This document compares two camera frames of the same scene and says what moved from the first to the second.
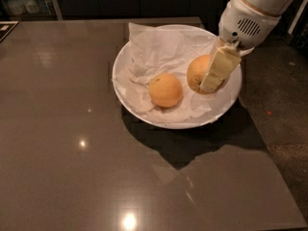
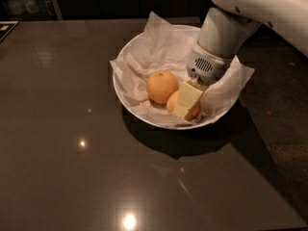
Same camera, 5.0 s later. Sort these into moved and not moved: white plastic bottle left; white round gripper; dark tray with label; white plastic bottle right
Moved: white round gripper
Not moved: dark tray with label; white plastic bottle left; white plastic bottle right
